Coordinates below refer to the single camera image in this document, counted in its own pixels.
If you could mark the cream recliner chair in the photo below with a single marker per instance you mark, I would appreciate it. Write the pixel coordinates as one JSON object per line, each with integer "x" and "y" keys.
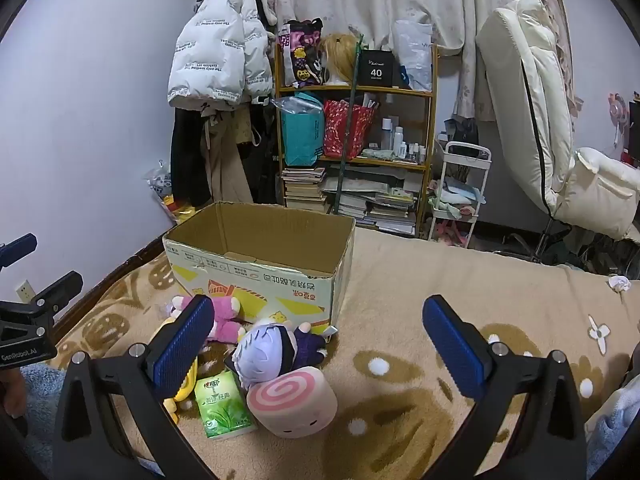
{"x": 540, "y": 110}

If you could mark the light blue fleece clothing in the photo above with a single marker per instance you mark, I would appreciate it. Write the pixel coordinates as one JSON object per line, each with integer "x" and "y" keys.
{"x": 615, "y": 430}

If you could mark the white-haired navy plush doll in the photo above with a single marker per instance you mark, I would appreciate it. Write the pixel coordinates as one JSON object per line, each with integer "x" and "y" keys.
{"x": 265, "y": 350}

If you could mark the brown patterned blanket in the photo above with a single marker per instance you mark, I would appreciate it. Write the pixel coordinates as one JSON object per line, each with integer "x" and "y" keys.
{"x": 400, "y": 280}

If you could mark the printed tote bag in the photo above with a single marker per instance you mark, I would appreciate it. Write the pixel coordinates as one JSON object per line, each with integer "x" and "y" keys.
{"x": 300, "y": 55}

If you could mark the group of white bottles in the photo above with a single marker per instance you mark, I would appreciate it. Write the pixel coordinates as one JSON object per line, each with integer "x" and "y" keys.
{"x": 400, "y": 142}

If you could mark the beige coat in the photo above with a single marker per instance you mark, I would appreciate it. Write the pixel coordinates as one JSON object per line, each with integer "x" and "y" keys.
{"x": 225, "y": 160}

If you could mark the pile of papers and books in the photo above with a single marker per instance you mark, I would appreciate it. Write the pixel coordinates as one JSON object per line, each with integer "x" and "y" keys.
{"x": 380, "y": 200}

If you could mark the plastic bag with items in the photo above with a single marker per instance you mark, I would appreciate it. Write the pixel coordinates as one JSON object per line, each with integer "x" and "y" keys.
{"x": 162, "y": 187}

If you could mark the printed cardboard box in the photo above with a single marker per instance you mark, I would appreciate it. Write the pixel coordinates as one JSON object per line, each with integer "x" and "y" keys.
{"x": 300, "y": 287}

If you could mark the pink swirl roll plush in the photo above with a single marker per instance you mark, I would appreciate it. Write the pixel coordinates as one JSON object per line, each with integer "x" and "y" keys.
{"x": 295, "y": 405}

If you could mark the teal bag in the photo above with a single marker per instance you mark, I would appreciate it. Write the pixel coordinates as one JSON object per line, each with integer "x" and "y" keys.
{"x": 300, "y": 135}

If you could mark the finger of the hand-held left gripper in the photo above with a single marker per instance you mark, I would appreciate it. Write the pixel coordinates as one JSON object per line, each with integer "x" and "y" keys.
{"x": 17, "y": 250}
{"x": 57, "y": 287}

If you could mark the black box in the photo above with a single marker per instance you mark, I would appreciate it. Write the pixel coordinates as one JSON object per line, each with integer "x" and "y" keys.
{"x": 376, "y": 70}

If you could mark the green pole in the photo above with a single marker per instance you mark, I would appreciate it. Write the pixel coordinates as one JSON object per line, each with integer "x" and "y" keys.
{"x": 350, "y": 110}

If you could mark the red bag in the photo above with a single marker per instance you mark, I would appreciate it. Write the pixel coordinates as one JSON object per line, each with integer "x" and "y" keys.
{"x": 345, "y": 130}

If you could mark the white puffer jacket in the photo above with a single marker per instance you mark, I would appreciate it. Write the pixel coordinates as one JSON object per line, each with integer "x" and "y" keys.
{"x": 215, "y": 50}

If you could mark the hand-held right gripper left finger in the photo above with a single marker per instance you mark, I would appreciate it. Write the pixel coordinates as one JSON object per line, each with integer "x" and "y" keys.
{"x": 182, "y": 347}

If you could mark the pink fan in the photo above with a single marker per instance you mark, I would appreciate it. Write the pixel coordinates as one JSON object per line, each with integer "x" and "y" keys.
{"x": 619, "y": 112}

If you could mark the pink plush toy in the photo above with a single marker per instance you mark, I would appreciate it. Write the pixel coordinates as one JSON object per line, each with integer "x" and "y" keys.
{"x": 226, "y": 312}

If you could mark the person's left hand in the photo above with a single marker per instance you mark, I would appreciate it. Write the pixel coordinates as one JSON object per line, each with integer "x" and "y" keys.
{"x": 12, "y": 390}

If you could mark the wall socket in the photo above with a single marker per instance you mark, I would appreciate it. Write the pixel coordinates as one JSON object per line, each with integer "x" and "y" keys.
{"x": 24, "y": 292}

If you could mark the stack of books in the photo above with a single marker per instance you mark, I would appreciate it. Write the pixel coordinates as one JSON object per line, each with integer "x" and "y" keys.
{"x": 302, "y": 190}

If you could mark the blonde wig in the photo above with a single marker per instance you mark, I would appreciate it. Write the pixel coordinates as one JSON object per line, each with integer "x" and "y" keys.
{"x": 337, "y": 55}

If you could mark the white plastic bag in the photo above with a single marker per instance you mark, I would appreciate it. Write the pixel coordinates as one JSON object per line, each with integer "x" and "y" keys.
{"x": 415, "y": 55}

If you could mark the dark wooden bed frame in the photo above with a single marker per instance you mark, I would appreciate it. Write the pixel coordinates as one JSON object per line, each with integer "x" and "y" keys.
{"x": 107, "y": 283}

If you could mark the green tissue pack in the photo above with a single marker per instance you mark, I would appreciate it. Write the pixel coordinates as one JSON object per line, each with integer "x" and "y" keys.
{"x": 220, "y": 405}

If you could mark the white trolley cart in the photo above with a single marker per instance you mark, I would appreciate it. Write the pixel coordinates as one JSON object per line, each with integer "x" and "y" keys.
{"x": 467, "y": 152}

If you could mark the yellow plush toy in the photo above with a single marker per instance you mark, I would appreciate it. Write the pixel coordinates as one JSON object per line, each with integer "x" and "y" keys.
{"x": 171, "y": 408}

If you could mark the wooden shelf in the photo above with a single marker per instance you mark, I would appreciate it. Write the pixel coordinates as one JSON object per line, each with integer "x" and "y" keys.
{"x": 350, "y": 91}

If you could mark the black coat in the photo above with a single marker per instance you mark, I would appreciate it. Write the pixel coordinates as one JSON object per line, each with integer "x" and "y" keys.
{"x": 187, "y": 160}

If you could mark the crumpled white tissue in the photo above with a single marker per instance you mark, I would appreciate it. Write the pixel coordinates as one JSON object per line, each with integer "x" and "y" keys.
{"x": 620, "y": 283}

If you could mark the clear plastic bag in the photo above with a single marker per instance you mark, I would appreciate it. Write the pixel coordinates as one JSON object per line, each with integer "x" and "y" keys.
{"x": 295, "y": 105}

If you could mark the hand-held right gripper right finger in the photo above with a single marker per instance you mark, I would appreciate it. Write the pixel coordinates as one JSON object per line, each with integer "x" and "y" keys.
{"x": 455, "y": 347}

